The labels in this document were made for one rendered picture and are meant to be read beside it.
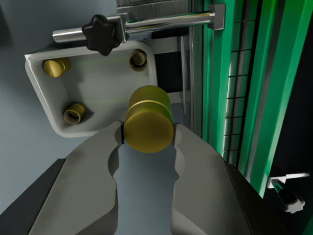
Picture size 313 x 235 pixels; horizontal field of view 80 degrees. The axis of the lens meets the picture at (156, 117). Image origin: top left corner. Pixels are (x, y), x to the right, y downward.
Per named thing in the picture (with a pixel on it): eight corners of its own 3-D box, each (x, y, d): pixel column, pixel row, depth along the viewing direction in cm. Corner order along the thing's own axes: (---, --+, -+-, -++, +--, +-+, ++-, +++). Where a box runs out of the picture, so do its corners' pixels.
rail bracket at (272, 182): (276, 150, 38) (331, 213, 26) (242, 153, 38) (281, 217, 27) (281, 134, 36) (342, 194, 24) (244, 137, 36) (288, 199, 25)
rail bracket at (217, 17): (203, 26, 25) (241, 40, 15) (81, 41, 26) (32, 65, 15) (204, 0, 24) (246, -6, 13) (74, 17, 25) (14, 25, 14)
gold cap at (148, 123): (128, 84, 15) (119, 107, 11) (172, 86, 15) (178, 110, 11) (129, 121, 17) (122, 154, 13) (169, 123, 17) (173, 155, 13)
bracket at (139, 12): (182, 24, 32) (190, 29, 26) (126, 31, 32) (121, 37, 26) (181, -1, 30) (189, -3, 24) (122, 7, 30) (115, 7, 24)
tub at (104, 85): (161, 108, 46) (163, 128, 39) (72, 118, 47) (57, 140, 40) (152, 32, 38) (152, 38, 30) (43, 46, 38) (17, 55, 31)
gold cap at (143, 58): (145, 73, 36) (146, 67, 40) (149, 55, 34) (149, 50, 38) (127, 69, 35) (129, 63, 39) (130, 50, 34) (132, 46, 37)
